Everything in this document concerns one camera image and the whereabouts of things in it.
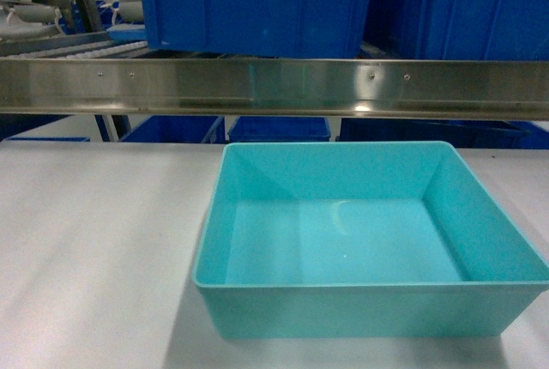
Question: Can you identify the teal plastic bin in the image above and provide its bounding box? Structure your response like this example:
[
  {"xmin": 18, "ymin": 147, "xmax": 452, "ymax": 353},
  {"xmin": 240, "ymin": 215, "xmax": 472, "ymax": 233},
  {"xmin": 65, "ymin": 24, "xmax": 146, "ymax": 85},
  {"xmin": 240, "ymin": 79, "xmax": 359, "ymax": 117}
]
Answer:
[{"xmin": 192, "ymin": 142, "xmax": 548, "ymax": 338}]

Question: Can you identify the stainless steel shelf rack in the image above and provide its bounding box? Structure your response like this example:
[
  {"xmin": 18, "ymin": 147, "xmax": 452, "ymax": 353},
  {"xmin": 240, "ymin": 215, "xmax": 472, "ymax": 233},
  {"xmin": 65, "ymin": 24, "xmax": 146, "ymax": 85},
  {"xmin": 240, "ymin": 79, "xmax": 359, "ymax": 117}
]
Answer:
[{"xmin": 1, "ymin": 33, "xmax": 548, "ymax": 140}]

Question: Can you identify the blue bin lower centre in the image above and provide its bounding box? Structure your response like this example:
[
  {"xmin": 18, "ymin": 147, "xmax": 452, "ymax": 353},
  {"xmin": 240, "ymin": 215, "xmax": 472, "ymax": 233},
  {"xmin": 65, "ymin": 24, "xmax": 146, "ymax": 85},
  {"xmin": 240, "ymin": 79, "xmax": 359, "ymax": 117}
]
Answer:
[{"xmin": 228, "ymin": 116, "xmax": 331, "ymax": 142}]

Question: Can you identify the blue bin lower left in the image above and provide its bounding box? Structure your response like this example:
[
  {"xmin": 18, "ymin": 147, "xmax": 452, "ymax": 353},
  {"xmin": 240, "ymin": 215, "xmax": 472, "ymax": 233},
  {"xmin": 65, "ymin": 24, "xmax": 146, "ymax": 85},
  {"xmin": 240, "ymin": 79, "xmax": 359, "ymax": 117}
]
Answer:
[{"xmin": 120, "ymin": 116, "xmax": 226, "ymax": 144}]

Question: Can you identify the large blue bin centre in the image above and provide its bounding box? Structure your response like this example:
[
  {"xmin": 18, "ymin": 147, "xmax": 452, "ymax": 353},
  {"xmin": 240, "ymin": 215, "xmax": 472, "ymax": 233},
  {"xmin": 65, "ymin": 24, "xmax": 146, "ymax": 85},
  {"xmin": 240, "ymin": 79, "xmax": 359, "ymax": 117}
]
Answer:
[{"xmin": 142, "ymin": 0, "xmax": 370, "ymax": 59}]

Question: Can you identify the large blue bin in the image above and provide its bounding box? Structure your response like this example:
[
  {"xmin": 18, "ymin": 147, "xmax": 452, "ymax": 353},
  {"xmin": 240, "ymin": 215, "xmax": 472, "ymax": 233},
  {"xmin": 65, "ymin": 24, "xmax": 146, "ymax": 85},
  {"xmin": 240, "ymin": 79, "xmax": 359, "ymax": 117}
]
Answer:
[
  {"xmin": 142, "ymin": 0, "xmax": 370, "ymax": 59},
  {"xmin": 364, "ymin": 0, "xmax": 548, "ymax": 61}
]

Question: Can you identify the blue bin lower right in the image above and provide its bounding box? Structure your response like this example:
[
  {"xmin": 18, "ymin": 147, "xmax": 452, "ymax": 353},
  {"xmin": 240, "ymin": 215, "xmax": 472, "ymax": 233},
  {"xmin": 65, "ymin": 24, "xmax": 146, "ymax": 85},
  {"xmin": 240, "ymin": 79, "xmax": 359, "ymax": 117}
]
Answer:
[{"xmin": 338, "ymin": 118, "xmax": 529, "ymax": 148}]

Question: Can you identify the large blue bin right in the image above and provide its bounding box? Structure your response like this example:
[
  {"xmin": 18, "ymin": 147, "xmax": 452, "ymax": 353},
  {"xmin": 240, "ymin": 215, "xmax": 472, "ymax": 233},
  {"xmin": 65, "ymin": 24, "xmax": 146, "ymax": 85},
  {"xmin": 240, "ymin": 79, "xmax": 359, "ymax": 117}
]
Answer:
[{"xmin": 364, "ymin": 0, "xmax": 548, "ymax": 61}]

